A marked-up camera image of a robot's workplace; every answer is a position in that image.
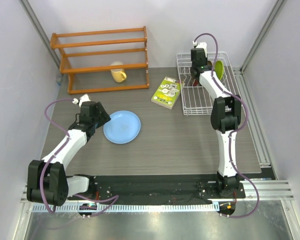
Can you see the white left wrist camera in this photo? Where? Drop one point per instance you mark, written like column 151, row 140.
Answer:
column 83, row 98

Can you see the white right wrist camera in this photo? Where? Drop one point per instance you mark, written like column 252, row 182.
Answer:
column 200, row 45

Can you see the slotted cable duct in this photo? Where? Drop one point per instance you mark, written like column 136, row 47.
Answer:
column 78, row 207

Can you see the red floral plate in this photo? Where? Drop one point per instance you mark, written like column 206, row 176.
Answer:
column 195, row 82

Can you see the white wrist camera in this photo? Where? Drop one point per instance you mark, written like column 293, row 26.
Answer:
column 200, row 45
column 83, row 98

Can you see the yellow mug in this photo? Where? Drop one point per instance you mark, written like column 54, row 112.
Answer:
column 118, row 74

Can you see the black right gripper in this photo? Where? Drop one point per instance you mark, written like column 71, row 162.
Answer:
column 205, row 58

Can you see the yellow patterned plate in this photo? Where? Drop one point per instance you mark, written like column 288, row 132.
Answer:
column 210, row 64

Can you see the white wire dish rack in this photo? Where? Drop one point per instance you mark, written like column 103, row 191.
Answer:
column 196, row 99

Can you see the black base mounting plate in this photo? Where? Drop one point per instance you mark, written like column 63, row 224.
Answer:
column 157, row 190

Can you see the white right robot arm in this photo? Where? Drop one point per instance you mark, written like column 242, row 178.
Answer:
column 225, row 119

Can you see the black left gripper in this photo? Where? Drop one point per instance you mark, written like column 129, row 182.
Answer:
column 104, row 117

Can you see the green book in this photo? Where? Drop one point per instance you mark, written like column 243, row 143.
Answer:
column 167, row 93

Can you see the lime green plate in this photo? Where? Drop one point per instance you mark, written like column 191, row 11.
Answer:
column 219, row 69

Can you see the light blue plate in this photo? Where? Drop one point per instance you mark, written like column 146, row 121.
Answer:
column 124, row 126

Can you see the orange wooden shelf rack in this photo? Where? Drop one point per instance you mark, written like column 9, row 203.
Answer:
column 100, row 51

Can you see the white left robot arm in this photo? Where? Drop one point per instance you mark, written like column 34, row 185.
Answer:
column 47, row 182

